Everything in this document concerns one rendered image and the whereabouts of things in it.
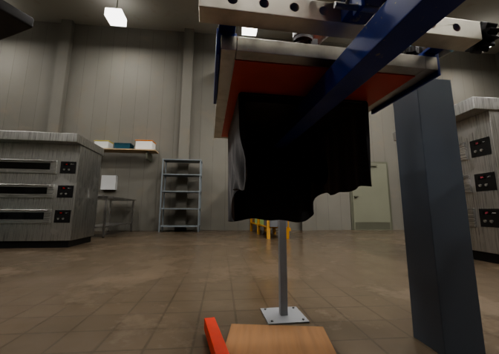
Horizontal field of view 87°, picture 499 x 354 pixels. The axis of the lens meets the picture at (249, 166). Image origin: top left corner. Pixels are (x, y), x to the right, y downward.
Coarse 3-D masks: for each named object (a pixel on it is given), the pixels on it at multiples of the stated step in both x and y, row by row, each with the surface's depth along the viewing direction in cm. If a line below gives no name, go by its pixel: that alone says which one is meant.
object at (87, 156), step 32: (0, 160) 408; (32, 160) 411; (64, 160) 423; (96, 160) 488; (0, 192) 401; (32, 192) 407; (64, 192) 415; (96, 192) 492; (0, 224) 396; (32, 224) 402; (64, 224) 408
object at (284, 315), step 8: (280, 224) 152; (280, 232) 152; (280, 240) 151; (280, 248) 150; (280, 256) 150; (280, 264) 149; (280, 272) 148; (280, 280) 148; (280, 288) 147; (280, 296) 147; (280, 304) 146; (264, 312) 149; (272, 312) 149; (280, 312) 146; (288, 312) 149; (296, 312) 149; (272, 320) 137; (280, 320) 139; (288, 320) 139; (296, 320) 139; (304, 320) 139
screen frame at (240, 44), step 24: (240, 48) 63; (264, 48) 64; (288, 48) 65; (312, 48) 66; (336, 48) 67; (384, 72) 72; (408, 72) 72; (432, 72) 72; (384, 96) 88; (216, 120) 112
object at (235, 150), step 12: (240, 96) 85; (240, 108) 84; (240, 120) 83; (240, 132) 83; (228, 144) 125; (240, 144) 84; (228, 156) 124; (240, 156) 86; (228, 168) 124; (240, 168) 87; (228, 180) 125; (240, 180) 87; (228, 192) 125; (228, 204) 124; (228, 216) 123
